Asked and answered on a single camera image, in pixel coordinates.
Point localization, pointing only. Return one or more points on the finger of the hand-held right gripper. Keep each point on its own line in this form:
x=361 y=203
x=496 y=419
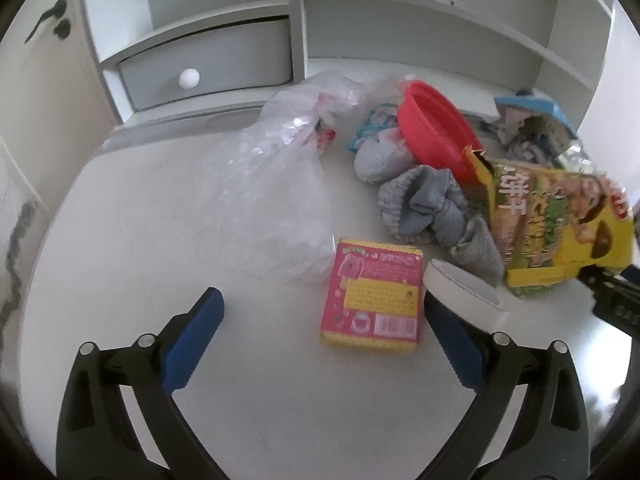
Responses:
x=616 y=301

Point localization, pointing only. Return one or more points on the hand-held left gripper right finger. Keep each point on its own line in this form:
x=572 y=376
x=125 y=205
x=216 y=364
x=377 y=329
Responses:
x=457 y=346

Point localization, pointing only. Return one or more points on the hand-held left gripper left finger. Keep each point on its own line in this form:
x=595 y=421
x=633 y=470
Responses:
x=192 y=341

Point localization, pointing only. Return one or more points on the yellow green snack bag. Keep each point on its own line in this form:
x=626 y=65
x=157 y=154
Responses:
x=550 y=220

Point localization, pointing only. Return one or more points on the red plastic lid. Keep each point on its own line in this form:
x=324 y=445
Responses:
x=435 y=125

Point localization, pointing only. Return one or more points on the white tape roll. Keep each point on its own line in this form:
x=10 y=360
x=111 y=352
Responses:
x=465 y=285

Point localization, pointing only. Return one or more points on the grey sock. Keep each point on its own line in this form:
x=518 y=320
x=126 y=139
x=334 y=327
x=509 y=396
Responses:
x=475 y=245
x=410 y=200

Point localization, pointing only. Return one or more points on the pink yellow box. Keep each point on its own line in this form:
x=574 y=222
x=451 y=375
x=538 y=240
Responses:
x=370 y=290

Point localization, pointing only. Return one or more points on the clear plastic bag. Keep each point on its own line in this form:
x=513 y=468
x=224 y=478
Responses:
x=265 y=185

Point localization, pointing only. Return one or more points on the light grey balled cloth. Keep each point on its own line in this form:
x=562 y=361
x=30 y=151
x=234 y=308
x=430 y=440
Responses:
x=382 y=157

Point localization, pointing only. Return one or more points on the blue foil snack packet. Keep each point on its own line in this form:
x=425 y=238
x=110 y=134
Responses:
x=542 y=110

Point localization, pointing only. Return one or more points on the blue white crumpled wrapper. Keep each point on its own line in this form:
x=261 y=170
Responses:
x=372 y=120

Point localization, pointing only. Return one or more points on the white round drawer knob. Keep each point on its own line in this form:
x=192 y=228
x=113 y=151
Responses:
x=189 y=78

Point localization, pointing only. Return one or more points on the white door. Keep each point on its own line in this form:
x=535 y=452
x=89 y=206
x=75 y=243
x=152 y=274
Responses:
x=45 y=95

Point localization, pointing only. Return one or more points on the grey drawer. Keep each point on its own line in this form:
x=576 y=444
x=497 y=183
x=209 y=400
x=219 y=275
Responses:
x=225 y=55

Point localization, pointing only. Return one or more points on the white desk shelf unit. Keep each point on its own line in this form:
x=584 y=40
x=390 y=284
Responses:
x=400 y=25

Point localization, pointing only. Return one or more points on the black door lock knob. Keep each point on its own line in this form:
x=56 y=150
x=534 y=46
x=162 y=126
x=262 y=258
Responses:
x=62 y=29

